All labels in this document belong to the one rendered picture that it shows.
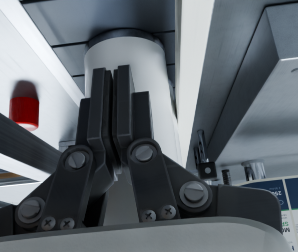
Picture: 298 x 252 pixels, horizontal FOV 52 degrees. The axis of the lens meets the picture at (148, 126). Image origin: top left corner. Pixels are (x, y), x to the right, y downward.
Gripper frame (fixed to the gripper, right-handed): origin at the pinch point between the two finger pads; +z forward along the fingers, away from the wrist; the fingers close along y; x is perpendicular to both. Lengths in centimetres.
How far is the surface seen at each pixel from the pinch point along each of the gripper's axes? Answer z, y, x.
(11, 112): 15.5, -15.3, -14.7
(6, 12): 6.1, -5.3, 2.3
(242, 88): 14.8, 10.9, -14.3
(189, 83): 3.7, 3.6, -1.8
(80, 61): 7.7, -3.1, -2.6
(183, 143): 8.1, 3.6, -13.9
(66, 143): 23.1, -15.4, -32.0
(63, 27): 6.4, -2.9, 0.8
